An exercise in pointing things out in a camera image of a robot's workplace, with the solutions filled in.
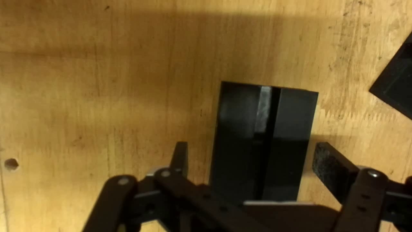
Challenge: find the black rail piece back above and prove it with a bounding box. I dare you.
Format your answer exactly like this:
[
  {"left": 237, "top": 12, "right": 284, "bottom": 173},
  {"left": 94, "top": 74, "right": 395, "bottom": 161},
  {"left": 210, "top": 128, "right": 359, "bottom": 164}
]
[{"left": 369, "top": 32, "right": 412, "bottom": 120}]

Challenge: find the black rail piece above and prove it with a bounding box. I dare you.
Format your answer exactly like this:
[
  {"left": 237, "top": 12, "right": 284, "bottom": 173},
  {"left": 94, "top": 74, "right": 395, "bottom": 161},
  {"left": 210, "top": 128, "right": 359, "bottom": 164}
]
[
  {"left": 369, "top": 32, "right": 412, "bottom": 120},
  {"left": 210, "top": 83, "right": 318, "bottom": 204}
]

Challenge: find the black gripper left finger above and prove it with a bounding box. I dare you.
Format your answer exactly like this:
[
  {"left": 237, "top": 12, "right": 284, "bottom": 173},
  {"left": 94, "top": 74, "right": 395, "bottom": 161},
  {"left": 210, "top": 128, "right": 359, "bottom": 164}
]
[{"left": 170, "top": 142, "right": 188, "bottom": 177}]

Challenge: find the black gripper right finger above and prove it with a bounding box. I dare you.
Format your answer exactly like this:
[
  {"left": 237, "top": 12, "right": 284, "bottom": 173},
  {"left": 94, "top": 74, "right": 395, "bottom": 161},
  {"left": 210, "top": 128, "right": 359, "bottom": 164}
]
[{"left": 311, "top": 142, "right": 359, "bottom": 204}]

